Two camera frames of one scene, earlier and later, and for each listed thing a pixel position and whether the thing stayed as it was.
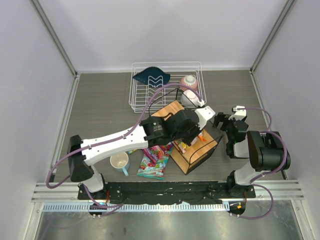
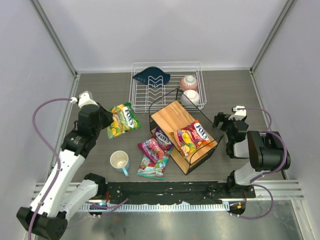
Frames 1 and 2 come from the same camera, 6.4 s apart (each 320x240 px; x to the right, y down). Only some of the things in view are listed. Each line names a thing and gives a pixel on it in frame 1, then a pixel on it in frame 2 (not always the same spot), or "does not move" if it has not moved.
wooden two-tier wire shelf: (188, 157) does not move
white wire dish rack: (154, 85) does not move
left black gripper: (191, 132) → (100, 116)
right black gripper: (227, 122) does not move
